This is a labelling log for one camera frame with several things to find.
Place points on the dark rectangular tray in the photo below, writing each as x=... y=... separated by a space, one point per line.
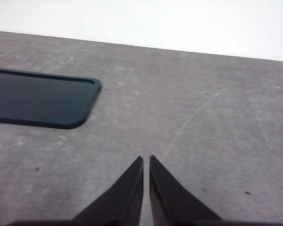
x=37 y=101

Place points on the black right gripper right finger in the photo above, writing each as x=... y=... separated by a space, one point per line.
x=169 y=202

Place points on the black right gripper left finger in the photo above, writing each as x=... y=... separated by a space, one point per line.
x=122 y=202

